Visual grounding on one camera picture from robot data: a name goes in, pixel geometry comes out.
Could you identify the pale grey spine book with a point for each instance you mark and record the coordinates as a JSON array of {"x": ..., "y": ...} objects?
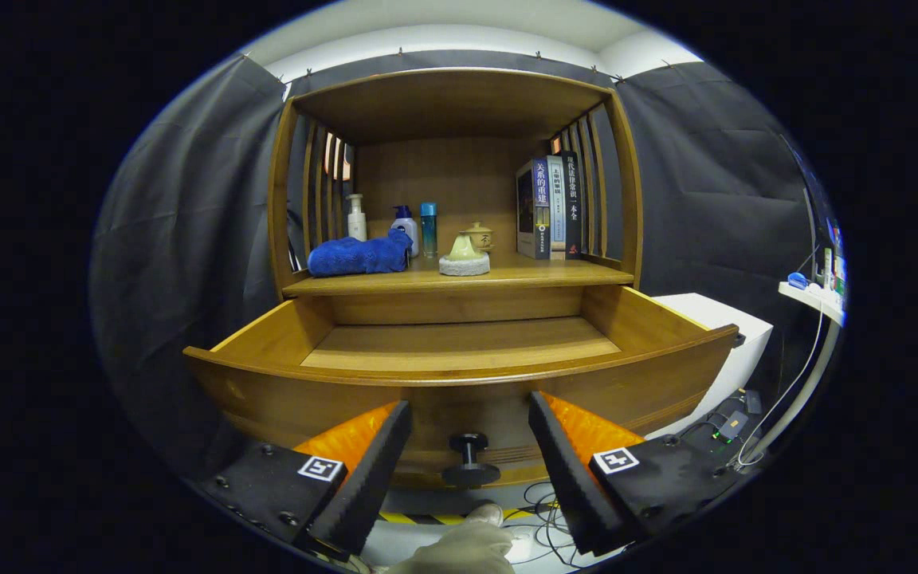
[{"x": 558, "y": 215}]

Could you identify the white pump bottle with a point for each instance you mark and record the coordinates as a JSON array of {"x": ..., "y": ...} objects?
[{"x": 357, "y": 227}]

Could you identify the white bottle with blue cap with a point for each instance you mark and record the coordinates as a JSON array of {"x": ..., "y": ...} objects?
[{"x": 407, "y": 231}]

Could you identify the wooden countertop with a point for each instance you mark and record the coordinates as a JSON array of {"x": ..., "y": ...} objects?
[{"x": 539, "y": 273}]

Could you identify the blue spine book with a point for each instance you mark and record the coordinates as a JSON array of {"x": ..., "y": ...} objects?
[{"x": 531, "y": 211}]

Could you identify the white desk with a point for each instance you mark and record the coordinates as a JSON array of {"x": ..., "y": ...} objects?
[{"x": 814, "y": 299}]

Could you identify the black spine book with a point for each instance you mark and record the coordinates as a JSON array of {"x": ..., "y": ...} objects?
[{"x": 573, "y": 207}]

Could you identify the pale green scrubber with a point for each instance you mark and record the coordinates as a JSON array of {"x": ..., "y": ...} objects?
[{"x": 464, "y": 259}]

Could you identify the blue towel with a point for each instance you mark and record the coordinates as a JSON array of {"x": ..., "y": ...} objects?
[{"x": 355, "y": 257}]

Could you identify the black electronic device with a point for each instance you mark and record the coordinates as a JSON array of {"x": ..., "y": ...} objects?
[{"x": 734, "y": 422}]

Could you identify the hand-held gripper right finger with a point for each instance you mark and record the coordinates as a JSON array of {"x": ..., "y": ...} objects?
[{"x": 570, "y": 486}]

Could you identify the teal bottle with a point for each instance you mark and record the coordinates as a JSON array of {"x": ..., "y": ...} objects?
[{"x": 429, "y": 231}]

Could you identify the small blue object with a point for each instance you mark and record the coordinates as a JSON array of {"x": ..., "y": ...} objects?
[{"x": 798, "y": 281}]

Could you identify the wooden drawer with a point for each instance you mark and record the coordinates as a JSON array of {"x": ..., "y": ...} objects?
[{"x": 459, "y": 343}]

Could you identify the black backdrop cloth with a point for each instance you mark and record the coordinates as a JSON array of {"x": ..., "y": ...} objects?
[{"x": 706, "y": 199}]

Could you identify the white drawer unit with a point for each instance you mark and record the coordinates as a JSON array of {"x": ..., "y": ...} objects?
[{"x": 730, "y": 343}]

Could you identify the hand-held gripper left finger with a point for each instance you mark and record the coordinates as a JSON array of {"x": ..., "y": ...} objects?
[{"x": 367, "y": 486}]

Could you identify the beige lidded tea cup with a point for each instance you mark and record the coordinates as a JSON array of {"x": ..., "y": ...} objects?
[{"x": 481, "y": 237}]

